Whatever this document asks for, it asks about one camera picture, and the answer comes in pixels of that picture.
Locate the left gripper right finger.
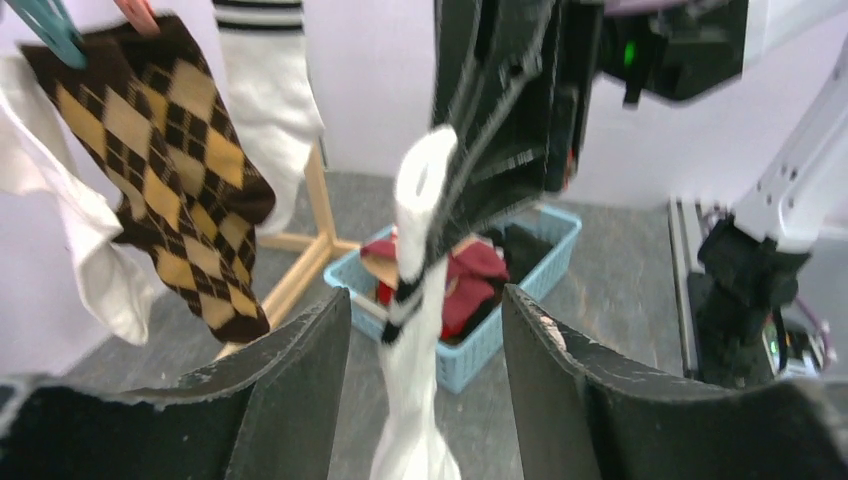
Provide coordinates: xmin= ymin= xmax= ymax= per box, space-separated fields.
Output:
xmin=502 ymin=285 xmax=847 ymax=480

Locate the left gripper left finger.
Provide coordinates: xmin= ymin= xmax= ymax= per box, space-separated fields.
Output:
xmin=1 ymin=288 xmax=351 ymax=480

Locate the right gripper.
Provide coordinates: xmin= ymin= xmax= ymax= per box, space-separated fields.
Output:
xmin=431 ymin=1 xmax=748 ymax=252

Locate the white sock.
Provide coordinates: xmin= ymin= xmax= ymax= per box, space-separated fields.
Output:
xmin=1 ymin=56 xmax=154 ymax=345
xmin=213 ymin=1 xmax=324 ymax=236
xmin=369 ymin=125 xmax=461 ymax=479

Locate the pink clothespin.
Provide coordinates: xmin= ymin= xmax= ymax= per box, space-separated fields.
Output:
xmin=114 ymin=0 xmax=160 ymax=35

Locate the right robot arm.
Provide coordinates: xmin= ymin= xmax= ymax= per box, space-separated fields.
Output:
xmin=428 ymin=1 xmax=847 ymax=388

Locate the blue plastic basket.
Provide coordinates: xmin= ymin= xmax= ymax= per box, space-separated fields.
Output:
xmin=324 ymin=206 xmax=582 ymax=393

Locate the red striped sock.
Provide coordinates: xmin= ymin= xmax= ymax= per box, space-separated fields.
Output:
xmin=360 ymin=232 xmax=510 ymax=345

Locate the wooden drying rack frame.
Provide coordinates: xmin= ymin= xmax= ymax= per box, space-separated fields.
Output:
xmin=260 ymin=142 xmax=360 ymax=330

